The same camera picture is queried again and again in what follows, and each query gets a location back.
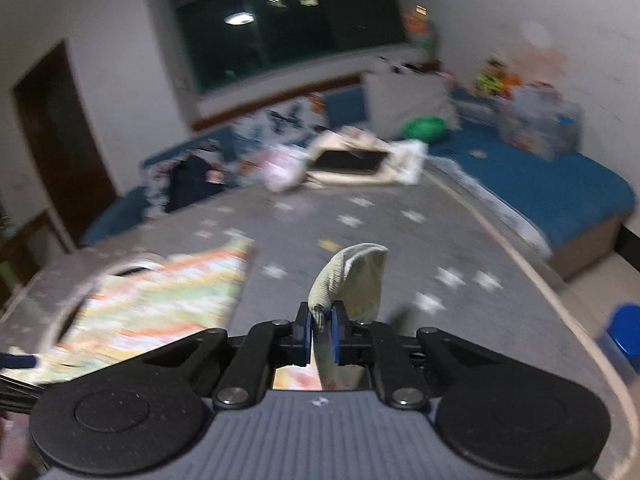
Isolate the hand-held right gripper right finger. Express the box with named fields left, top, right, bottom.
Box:
left=330, top=301, right=501, bottom=409

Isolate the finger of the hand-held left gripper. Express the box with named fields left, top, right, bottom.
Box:
left=0, top=352, right=41, bottom=371
left=0, top=376, right=46, bottom=405

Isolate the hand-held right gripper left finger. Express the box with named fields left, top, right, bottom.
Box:
left=145, top=302, right=313, bottom=409

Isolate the patterned child's pajama top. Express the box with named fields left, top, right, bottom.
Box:
left=50, top=237, right=388, bottom=392

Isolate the grey star print tablecloth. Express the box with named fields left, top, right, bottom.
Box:
left=0, top=160, right=640, bottom=480

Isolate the pink white tissue pack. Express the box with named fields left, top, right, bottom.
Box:
left=262, top=144, right=308, bottom=193

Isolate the cream folded cloth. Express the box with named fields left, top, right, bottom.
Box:
left=305, top=127, right=430, bottom=188

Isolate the black backpack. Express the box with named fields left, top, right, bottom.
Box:
left=165, top=152, right=226, bottom=213

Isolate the small butterfly print cushion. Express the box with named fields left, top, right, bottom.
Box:
left=145, top=142, right=223, bottom=218

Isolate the large butterfly print cushion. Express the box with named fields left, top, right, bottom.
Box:
left=232, top=92, right=328, bottom=171

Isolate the dark wooden door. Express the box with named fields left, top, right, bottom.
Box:
left=12, top=41, right=121, bottom=256

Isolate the green ball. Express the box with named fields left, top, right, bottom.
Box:
left=402, top=116, right=449, bottom=143

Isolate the blue sofa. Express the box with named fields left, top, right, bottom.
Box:
left=77, top=85, right=631, bottom=281

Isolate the grey pillow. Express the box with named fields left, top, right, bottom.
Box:
left=361, top=67, right=461, bottom=138

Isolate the panda plush toy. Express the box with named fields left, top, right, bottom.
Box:
left=375, top=55, right=436, bottom=75

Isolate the blue plastic stool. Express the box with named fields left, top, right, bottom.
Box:
left=606, top=304, right=640, bottom=361

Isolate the clear plastic storage box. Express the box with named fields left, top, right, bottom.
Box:
left=497, top=82, right=583, bottom=161

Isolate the teddy bear in yellow vest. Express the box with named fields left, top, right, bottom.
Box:
left=472, top=60, right=506, bottom=98

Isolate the dark window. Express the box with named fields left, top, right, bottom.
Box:
left=160, top=0, right=407, bottom=96

